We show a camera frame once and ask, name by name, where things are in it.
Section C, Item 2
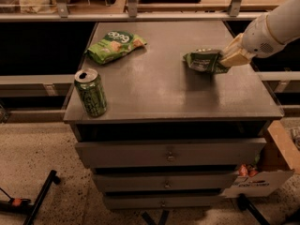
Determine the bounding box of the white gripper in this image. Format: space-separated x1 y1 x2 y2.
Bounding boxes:
220 14 285 68

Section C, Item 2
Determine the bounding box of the green jalapeno chip bag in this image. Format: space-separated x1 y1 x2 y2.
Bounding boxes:
183 49 229 74

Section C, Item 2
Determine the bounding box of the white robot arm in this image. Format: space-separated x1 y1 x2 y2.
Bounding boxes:
219 0 300 68

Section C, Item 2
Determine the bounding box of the light green chip bag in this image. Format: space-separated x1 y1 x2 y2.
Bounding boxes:
85 31 147 65

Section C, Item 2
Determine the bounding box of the green soda can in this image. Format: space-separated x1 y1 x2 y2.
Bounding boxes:
74 68 107 117

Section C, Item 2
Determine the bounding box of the top grey drawer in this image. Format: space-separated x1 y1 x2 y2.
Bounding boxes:
75 138 266 168

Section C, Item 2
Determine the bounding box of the grey drawer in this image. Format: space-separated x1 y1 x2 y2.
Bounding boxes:
103 196 223 210
75 138 266 168
93 172 237 192

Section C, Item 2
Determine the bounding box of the grey drawer cabinet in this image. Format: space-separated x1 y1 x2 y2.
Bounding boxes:
65 21 282 198

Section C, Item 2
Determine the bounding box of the cardboard box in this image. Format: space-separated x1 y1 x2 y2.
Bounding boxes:
223 121 300 198

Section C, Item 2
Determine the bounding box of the red snack packet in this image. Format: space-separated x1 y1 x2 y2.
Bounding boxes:
238 164 259 177

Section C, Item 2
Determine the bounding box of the black right stand leg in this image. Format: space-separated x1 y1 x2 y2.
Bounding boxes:
237 194 270 225

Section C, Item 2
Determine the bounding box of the middle grey drawer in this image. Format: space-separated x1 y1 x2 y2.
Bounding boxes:
93 172 237 192

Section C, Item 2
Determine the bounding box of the bottom grey drawer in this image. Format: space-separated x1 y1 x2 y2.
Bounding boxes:
103 196 223 210

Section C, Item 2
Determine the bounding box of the black floor stand leg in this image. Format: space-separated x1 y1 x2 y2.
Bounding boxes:
0 169 62 225

